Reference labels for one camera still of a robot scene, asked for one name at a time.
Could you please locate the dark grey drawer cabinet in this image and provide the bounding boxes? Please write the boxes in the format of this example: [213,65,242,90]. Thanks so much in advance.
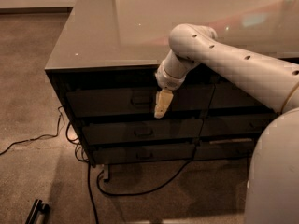
[44,0,299,183]

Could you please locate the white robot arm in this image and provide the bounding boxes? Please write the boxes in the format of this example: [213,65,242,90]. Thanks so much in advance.
[154,24,299,224]

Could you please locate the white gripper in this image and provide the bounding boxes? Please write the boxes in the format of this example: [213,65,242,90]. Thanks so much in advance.
[154,61,186,119]

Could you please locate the thin black floor cable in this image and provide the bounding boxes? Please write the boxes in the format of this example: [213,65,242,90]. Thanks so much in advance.
[0,105,66,157]

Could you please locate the black metal floor object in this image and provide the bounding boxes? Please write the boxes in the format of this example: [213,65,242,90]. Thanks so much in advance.
[25,199,50,224]

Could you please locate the thick black floor cable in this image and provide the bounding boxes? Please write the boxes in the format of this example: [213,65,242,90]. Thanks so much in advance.
[87,143,198,224]

